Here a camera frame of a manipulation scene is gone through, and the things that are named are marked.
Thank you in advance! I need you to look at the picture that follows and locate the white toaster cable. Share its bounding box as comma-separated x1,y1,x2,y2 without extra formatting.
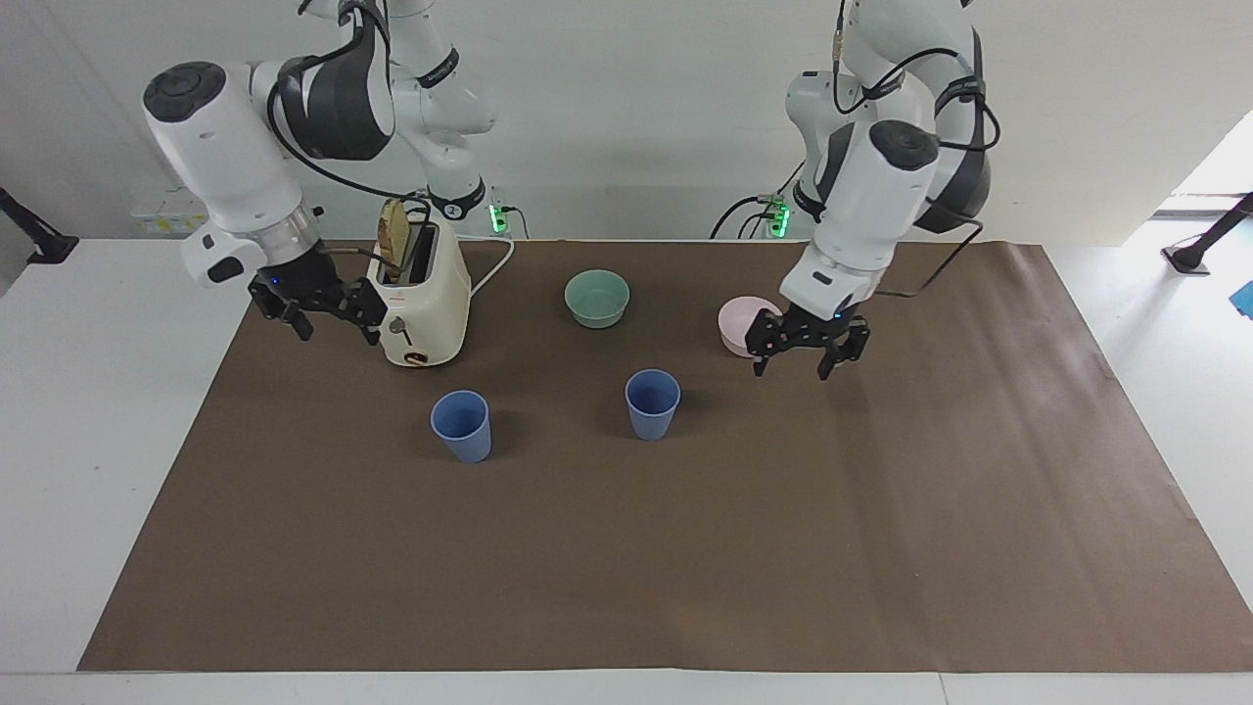
469,235,517,296

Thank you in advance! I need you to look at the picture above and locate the white power strip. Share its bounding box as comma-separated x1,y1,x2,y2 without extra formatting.
130,185,212,236

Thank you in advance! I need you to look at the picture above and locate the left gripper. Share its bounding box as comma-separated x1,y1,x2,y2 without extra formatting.
745,303,872,382

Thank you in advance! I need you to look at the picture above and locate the cream toaster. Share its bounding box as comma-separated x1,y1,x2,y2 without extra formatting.
367,211,474,369

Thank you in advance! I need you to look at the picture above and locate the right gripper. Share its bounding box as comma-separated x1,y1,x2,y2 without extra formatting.
248,244,389,347

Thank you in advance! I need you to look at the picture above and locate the toast slice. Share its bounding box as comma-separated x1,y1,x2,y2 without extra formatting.
379,198,413,276

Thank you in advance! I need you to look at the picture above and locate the black stand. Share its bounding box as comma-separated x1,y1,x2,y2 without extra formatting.
1161,192,1253,276
0,187,80,266

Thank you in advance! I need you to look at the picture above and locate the pink bowl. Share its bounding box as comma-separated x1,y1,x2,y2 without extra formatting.
718,296,785,359

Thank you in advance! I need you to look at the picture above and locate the black cable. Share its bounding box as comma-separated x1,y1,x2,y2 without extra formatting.
711,190,786,241
266,54,435,263
874,217,985,298

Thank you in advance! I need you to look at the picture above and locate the green bowl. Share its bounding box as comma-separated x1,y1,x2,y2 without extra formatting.
564,269,631,330

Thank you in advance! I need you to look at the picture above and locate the blue cup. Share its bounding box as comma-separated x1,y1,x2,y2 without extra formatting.
625,368,682,442
430,390,493,464

